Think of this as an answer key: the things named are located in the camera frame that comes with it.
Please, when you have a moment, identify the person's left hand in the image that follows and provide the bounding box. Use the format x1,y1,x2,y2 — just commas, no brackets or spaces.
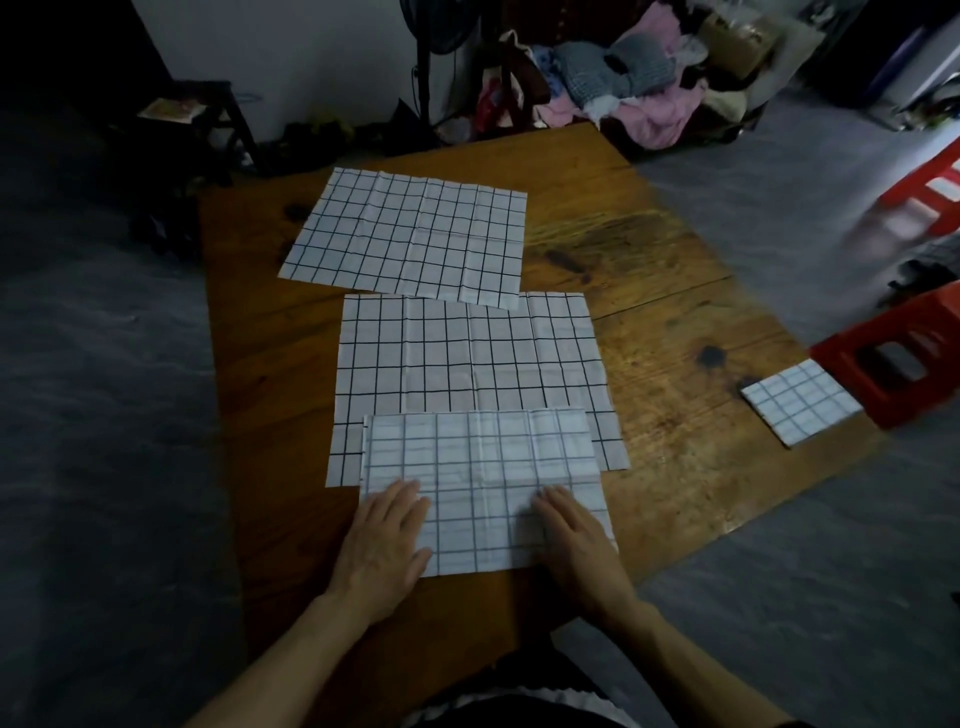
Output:
327,479,435,628

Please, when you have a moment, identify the person's right hand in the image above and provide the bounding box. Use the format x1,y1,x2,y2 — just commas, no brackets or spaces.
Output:
532,486,640,625

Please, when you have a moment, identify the half-folded white grid cloth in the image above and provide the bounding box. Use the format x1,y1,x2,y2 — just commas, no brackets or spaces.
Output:
360,408,618,579

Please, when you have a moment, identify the person's left forearm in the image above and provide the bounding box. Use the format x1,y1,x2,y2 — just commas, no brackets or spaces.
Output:
183,592,376,728

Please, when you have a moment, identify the person's right forearm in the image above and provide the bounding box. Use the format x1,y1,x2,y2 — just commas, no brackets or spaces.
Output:
592,592,798,728

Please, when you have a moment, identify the person's black and white skirt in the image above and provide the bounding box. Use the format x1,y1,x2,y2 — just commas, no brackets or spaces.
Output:
400,643,633,728

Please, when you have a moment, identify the spread white grid cloth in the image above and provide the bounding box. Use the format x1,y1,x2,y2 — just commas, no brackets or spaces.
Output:
324,291,630,489
278,166,529,312

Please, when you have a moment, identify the small folded white grid cloth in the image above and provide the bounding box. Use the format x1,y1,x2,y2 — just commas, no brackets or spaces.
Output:
740,358,866,450

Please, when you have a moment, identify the red plastic stool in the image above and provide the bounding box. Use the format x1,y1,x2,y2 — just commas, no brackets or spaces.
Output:
872,138,960,235
808,280,960,431

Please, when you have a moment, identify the dark wooden stool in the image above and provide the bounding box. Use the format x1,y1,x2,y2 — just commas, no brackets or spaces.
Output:
111,80,261,190

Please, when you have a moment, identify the pile of clothes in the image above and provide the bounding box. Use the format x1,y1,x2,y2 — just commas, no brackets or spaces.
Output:
480,0,768,155

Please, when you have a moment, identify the paper sheet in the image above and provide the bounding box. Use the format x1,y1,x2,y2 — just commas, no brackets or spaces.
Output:
136,96,206,126

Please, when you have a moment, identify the black standing fan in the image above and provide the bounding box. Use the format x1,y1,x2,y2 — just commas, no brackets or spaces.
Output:
399,0,483,138

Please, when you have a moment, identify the cardboard box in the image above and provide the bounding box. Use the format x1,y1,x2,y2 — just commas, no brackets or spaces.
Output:
700,10,783,81

